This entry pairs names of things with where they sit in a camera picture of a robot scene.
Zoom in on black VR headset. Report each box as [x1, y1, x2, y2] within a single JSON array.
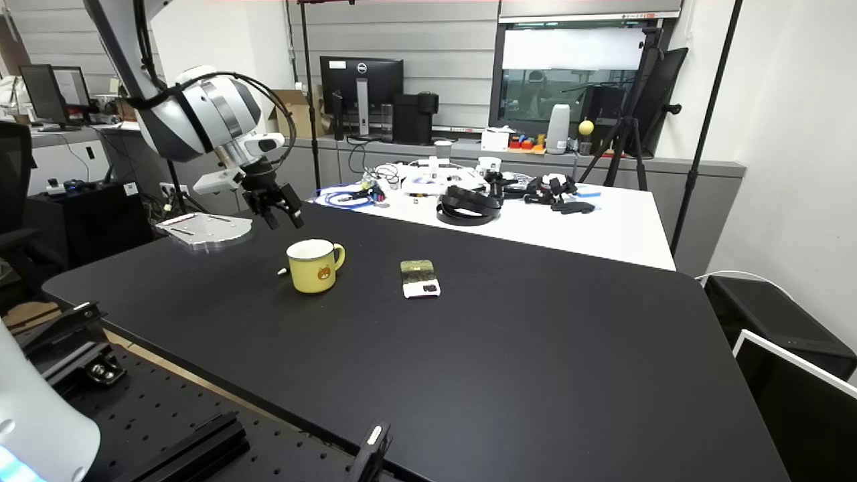
[[433, 183, 503, 228]]

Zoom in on black mounting rail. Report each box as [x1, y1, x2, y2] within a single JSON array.
[[122, 410, 252, 482]]

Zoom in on black headphones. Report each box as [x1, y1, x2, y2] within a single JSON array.
[[520, 170, 598, 217]]

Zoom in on small dark monitor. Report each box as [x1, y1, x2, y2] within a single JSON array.
[[19, 61, 94, 129]]

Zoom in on black computer monitor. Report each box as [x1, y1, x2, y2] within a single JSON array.
[[319, 53, 408, 140]]

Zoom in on white plate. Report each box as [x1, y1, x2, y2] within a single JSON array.
[[156, 211, 258, 252]]

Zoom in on small white card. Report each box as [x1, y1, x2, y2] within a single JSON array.
[[400, 275, 444, 302]]

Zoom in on tangled wire bundle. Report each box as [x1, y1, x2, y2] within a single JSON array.
[[343, 170, 395, 204]]

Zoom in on white bottle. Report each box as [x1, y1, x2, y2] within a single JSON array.
[[543, 102, 574, 154]]

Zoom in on yellow ceramic mug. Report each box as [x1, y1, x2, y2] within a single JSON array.
[[283, 236, 347, 298]]

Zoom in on thin black stand pole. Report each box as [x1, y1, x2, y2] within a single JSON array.
[[667, 0, 746, 256]]

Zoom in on glass window panel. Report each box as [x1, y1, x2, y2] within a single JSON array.
[[493, 18, 667, 154]]

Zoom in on black vertical stand pole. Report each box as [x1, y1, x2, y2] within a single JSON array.
[[295, 0, 326, 199]]

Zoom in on closed cardboard box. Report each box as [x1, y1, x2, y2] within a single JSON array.
[[271, 85, 315, 144]]

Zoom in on black office chair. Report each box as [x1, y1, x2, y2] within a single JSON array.
[[0, 118, 47, 302]]

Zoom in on black storage bin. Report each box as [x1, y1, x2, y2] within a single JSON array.
[[701, 272, 857, 383]]

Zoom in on black low cabinet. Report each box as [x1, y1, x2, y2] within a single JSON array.
[[47, 176, 171, 271]]

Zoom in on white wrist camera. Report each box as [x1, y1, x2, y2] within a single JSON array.
[[189, 166, 252, 217]]

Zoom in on black table clamp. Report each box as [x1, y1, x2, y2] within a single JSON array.
[[346, 420, 393, 482], [17, 300, 109, 385]]

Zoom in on white framed black board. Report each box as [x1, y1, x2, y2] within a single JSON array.
[[730, 326, 857, 482]]

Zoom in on black tripod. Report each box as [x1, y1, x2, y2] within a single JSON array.
[[575, 21, 667, 192]]

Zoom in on white plastic device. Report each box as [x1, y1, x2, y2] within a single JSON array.
[[371, 154, 503, 200]]

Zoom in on small white container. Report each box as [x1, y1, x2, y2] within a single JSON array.
[[480, 125, 515, 154]]

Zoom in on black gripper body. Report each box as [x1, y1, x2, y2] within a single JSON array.
[[242, 158, 290, 215]]

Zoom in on blue cable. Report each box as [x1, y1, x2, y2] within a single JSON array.
[[314, 183, 383, 211]]

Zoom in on black bolt bracket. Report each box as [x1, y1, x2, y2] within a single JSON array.
[[82, 350, 128, 389]]

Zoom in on black camera stand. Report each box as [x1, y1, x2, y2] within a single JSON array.
[[157, 154, 196, 220]]

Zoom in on black display panel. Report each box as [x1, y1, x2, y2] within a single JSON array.
[[638, 45, 690, 161]]

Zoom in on white table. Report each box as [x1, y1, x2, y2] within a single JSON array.
[[310, 170, 679, 272]]

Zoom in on black desktop computer box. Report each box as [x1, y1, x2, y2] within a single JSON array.
[[387, 89, 441, 146]]

